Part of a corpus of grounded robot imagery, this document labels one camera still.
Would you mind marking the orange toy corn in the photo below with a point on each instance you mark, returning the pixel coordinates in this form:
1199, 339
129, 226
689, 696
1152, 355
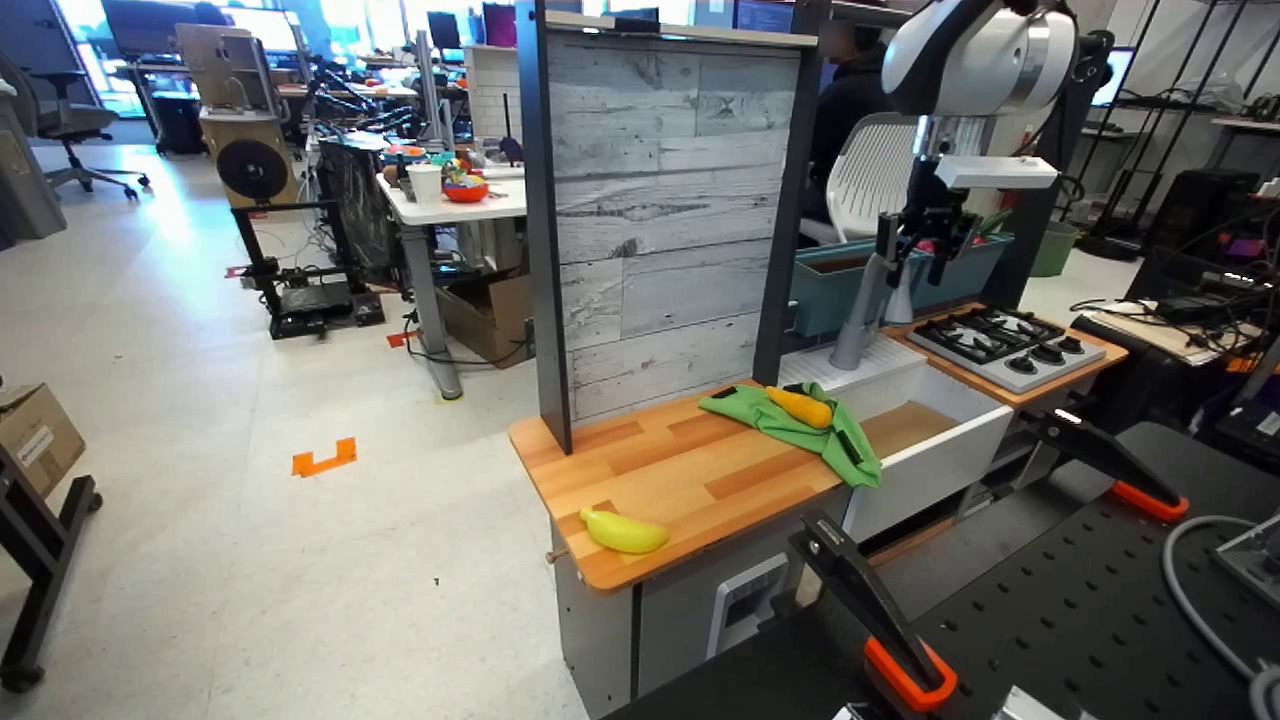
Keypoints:
802, 405

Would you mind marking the grey toy faucet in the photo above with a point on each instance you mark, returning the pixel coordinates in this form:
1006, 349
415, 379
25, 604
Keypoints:
862, 315

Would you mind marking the wooden toy kitchen counter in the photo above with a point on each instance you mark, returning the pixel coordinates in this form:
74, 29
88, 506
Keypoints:
681, 464

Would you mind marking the open cardboard box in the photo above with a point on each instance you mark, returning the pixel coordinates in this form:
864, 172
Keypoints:
488, 317

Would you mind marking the grey metal plate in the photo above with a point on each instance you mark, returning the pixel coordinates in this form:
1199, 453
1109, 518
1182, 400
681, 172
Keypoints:
1255, 561

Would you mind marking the toy stove top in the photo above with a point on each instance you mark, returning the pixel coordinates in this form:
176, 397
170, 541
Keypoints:
1006, 347

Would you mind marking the dark office chair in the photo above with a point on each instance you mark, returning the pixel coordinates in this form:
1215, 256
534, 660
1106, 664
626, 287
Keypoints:
74, 123

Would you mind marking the white desk grey legs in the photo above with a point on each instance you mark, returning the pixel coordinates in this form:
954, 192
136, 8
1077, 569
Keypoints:
427, 253

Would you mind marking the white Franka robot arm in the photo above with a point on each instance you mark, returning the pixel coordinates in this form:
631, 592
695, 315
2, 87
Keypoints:
986, 54

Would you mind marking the beige box black disc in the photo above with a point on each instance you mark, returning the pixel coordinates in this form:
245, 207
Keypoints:
254, 163

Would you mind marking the cluttered workbench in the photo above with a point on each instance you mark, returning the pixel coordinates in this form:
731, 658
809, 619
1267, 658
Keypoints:
1175, 333

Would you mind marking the green cloth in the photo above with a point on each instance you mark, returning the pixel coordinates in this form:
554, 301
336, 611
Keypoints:
787, 418

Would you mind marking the black perforated table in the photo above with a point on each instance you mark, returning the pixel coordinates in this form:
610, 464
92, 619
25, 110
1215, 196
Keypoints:
1067, 615

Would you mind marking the black metal stand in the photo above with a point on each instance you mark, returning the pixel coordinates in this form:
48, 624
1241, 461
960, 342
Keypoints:
41, 572

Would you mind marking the grey wood-look back panel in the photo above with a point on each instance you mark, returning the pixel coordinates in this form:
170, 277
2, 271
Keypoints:
664, 226

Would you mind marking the small cardboard box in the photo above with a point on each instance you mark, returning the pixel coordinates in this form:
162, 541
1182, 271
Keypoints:
36, 438

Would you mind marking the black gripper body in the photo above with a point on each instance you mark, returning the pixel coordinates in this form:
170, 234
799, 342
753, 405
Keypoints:
949, 214

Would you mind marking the white toy sink basin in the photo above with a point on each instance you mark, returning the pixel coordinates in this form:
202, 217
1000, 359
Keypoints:
932, 461

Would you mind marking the white plastic chair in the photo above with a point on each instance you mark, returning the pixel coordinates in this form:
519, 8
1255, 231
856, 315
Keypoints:
864, 172

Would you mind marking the yellow toy banana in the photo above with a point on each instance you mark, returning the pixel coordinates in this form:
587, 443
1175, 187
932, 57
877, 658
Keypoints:
621, 535

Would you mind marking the green waste bin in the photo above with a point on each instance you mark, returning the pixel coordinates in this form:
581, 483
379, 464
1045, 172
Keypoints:
1055, 249

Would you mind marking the black 3D printer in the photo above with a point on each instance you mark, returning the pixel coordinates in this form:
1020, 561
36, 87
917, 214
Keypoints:
304, 275

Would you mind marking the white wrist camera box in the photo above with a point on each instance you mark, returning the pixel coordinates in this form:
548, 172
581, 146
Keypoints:
1000, 170

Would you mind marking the person in dark clothes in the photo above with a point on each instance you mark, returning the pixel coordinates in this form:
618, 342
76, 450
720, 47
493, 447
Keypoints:
843, 105

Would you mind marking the white cup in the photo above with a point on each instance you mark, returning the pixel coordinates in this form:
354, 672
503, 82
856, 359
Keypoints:
427, 182

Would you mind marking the teal plastic bin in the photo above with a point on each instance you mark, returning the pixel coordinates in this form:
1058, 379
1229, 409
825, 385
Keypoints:
832, 287

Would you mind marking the red bowl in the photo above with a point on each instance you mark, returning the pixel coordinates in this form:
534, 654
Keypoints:
464, 190

